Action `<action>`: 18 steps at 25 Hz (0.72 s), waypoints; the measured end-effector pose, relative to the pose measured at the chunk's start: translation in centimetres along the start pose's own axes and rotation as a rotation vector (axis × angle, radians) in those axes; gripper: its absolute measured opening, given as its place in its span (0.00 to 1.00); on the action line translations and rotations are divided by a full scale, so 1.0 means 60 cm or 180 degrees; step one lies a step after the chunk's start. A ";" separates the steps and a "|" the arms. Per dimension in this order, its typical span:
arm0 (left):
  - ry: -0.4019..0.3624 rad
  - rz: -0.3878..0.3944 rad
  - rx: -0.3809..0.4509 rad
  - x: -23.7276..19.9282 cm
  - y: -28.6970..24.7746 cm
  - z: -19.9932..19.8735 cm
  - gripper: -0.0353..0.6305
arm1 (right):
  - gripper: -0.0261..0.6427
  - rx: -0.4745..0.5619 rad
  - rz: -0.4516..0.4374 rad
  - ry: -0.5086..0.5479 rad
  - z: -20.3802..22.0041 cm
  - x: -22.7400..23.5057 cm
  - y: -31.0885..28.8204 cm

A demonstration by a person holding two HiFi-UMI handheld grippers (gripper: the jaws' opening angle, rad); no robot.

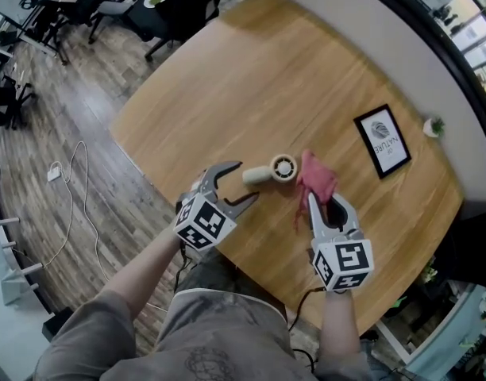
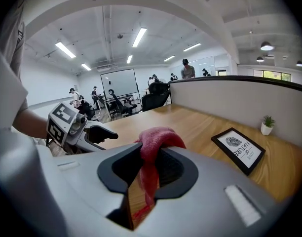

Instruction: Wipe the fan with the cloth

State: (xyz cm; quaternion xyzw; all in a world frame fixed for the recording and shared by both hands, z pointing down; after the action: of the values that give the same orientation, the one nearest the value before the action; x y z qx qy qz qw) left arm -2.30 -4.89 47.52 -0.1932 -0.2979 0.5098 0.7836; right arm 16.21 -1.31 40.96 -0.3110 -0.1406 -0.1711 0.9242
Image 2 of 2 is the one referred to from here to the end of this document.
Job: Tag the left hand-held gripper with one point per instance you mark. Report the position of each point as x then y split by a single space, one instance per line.
63 122

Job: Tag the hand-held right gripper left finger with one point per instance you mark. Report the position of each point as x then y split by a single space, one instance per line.
74 181

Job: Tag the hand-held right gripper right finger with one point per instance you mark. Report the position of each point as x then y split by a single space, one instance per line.
215 201

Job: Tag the pink wiping cloth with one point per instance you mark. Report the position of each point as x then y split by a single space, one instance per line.
156 139

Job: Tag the person's left forearm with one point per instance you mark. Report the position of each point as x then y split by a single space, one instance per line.
30 123

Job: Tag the grey desk partition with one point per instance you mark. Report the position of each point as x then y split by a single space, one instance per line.
227 97

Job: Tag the black chair with clothes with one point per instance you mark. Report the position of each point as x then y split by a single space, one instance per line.
85 108

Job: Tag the white whiteboard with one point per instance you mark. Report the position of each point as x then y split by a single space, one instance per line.
119 83

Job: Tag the black office chair with plate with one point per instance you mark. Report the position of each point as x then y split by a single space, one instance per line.
154 95

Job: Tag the small potted plant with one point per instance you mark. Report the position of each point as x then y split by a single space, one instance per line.
267 127

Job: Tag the person's grey shirt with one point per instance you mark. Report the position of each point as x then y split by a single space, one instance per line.
10 78

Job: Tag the group of ceiling strip lights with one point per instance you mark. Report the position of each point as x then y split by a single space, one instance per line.
139 37

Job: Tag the black pendant lamp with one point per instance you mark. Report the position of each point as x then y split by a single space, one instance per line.
260 59
300 63
267 46

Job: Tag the black picture frame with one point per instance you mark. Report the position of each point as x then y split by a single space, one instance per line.
239 149

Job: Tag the glass window wall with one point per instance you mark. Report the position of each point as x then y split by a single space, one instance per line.
272 74

